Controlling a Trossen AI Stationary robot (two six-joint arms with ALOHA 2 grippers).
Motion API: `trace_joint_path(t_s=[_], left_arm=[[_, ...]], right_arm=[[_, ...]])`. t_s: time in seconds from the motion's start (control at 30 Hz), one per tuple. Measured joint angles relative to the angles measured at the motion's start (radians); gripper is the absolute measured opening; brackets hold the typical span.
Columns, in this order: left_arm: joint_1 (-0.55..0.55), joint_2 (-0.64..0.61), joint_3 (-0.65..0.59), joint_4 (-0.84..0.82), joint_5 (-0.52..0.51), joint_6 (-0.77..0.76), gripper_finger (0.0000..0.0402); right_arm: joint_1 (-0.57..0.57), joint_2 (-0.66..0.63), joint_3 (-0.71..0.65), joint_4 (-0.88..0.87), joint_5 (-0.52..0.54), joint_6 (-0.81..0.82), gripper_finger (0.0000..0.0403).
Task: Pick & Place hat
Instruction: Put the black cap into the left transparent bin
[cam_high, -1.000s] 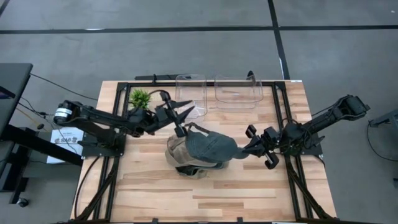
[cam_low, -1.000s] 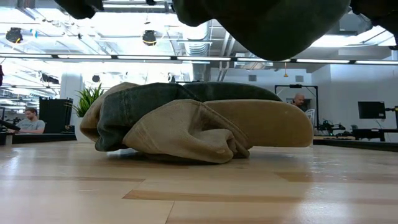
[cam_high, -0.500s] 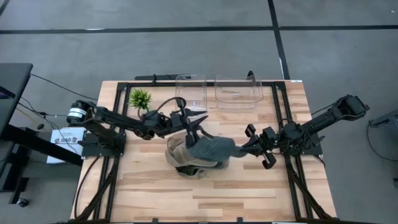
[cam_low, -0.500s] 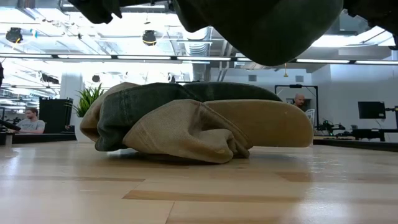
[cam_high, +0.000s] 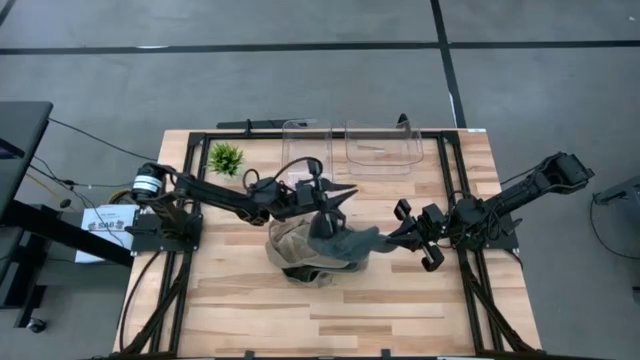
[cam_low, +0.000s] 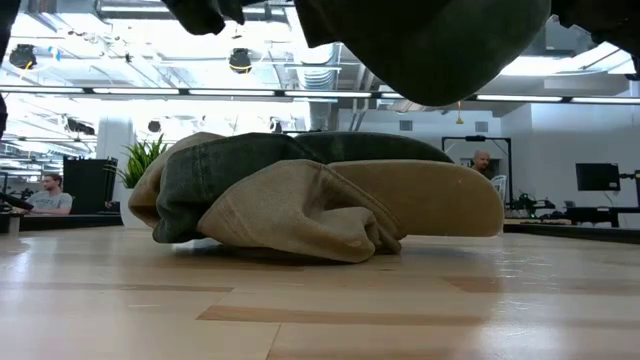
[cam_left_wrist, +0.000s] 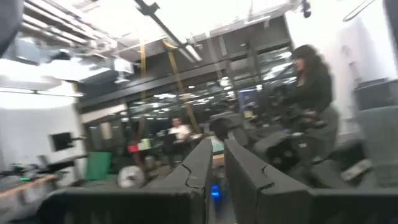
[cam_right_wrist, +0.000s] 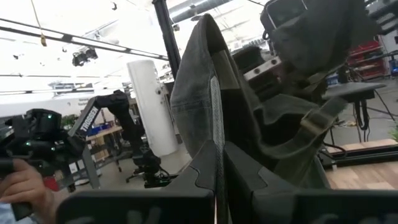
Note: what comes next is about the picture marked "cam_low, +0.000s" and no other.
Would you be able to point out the dark green cap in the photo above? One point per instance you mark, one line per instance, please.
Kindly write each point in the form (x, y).
(425, 50)
(210, 175)

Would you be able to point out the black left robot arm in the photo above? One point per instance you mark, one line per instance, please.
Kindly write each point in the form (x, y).
(6, 25)

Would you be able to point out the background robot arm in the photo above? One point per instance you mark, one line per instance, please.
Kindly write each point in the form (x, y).
(532, 202)

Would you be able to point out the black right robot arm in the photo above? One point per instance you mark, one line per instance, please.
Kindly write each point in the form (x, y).
(610, 20)

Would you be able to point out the linear ceiling light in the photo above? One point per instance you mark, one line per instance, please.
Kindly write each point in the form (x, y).
(320, 93)

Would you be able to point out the person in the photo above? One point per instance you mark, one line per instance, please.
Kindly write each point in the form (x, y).
(50, 197)
(481, 162)

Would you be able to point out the white chair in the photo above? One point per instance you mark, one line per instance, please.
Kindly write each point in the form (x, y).
(499, 186)

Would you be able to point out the green plant in white pot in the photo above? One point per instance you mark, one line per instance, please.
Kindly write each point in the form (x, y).
(140, 160)

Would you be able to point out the black partition panel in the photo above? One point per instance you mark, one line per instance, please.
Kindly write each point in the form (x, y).
(90, 185)

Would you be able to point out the black monitor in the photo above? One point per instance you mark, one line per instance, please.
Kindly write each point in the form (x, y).
(597, 176)

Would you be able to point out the black background rig frame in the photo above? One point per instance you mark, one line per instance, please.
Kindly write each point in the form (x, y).
(475, 138)

